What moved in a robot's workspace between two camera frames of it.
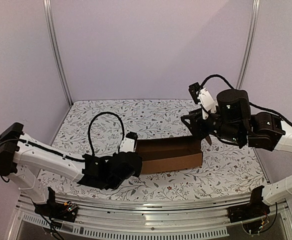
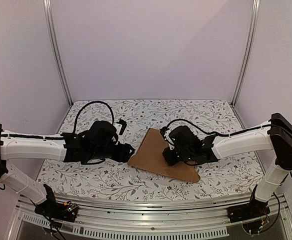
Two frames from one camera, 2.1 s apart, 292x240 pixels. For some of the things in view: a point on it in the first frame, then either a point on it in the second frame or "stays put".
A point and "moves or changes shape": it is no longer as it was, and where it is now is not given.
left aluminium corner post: x=48 y=13 stays put
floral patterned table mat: x=97 y=127 stays put
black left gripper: x=136 y=175 → x=122 y=155
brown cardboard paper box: x=168 y=153 moves or changes shape
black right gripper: x=200 y=122 → x=169 y=157
